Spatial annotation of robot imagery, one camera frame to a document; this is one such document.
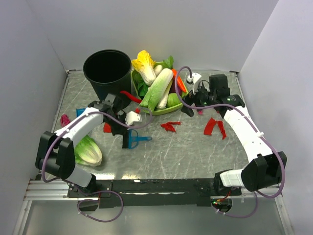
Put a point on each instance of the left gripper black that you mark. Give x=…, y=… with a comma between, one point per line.
x=121, y=130

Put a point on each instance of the crumpled red paper scrap centre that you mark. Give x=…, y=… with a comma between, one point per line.
x=169, y=126

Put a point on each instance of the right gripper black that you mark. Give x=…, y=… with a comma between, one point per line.
x=190, y=98

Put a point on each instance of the green plastic basket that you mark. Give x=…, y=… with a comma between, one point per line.
x=166, y=110

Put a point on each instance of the narrow red paper strip right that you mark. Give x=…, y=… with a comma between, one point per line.
x=221, y=128

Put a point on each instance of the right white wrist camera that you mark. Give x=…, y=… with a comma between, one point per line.
x=194, y=80

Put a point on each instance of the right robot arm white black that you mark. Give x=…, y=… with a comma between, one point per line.
x=265, y=166

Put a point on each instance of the wide red paper strip right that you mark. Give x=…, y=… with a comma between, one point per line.
x=209, y=127

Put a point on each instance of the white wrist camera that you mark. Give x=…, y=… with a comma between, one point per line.
x=194, y=80
x=132, y=118

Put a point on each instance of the orange carrot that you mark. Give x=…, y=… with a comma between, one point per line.
x=180, y=83

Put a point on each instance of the long green romaine lettuce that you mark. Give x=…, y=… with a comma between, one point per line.
x=156, y=90

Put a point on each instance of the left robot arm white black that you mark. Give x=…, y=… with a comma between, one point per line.
x=55, y=153

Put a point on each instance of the aluminium frame rail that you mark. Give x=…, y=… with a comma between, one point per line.
x=58, y=190

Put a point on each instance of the purple cabbage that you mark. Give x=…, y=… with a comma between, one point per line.
x=174, y=90

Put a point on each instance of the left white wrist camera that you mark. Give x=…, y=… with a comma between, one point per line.
x=132, y=118

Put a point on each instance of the green cabbage on table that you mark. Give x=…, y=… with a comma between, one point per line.
x=87, y=152

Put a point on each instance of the round green cabbage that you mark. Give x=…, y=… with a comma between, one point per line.
x=172, y=100

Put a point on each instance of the black plastic bucket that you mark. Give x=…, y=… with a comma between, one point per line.
x=109, y=72

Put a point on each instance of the pink paper scrap far left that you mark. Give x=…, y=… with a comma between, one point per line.
x=64, y=120

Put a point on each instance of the yellow napa cabbage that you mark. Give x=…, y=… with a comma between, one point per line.
x=144, y=65

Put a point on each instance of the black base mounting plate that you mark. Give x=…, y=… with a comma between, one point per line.
x=156, y=192

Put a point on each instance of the white leek stalk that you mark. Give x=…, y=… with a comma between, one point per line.
x=163, y=101

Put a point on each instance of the flat red paper scrap left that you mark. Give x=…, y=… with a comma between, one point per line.
x=107, y=128

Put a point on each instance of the white radish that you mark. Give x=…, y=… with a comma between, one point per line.
x=158, y=69

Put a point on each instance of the blue dustpan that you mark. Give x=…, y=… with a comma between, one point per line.
x=81, y=112

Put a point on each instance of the red chili pepper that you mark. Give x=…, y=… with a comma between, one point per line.
x=131, y=97

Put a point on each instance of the blue hand brush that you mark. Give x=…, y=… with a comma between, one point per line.
x=134, y=139

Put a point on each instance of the green spinach leaves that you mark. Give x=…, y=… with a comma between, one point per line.
x=140, y=87

